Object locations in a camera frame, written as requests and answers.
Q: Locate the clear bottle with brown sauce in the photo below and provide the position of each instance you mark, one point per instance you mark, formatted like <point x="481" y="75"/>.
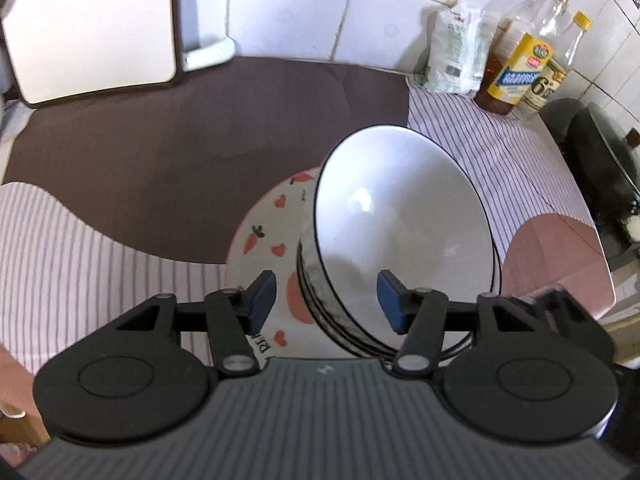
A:
<point x="497" y="77"/>

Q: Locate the striped tablecloth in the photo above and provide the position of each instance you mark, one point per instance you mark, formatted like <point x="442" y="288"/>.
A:
<point x="125" y="170"/>

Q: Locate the white bowl with dark rim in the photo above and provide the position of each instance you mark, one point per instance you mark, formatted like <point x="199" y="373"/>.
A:
<point x="312" y="285"/>
<point x="400" y="220"/>

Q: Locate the black wok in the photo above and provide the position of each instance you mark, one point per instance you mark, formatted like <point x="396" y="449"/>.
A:
<point x="600" y="160"/>

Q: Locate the white plate with pink pattern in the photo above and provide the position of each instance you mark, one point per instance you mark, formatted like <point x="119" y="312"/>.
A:
<point x="265" y="240"/>

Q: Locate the white cutting board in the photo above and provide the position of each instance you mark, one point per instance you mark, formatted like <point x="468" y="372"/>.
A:
<point x="90" y="30"/>

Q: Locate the white plastic bag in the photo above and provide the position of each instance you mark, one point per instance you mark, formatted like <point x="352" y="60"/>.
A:
<point x="457" y="52"/>

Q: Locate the clear bottle with yellow cap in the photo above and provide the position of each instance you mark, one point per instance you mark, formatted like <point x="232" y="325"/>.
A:
<point x="555" y="80"/>

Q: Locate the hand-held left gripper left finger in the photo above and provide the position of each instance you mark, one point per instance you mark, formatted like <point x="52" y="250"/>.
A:
<point x="262" y="302"/>

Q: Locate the yellow label oil bottle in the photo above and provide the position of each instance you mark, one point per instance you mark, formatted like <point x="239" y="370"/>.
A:
<point x="525" y="67"/>

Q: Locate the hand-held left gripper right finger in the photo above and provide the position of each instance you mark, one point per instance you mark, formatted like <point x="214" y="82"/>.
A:
<point x="392" y="305"/>

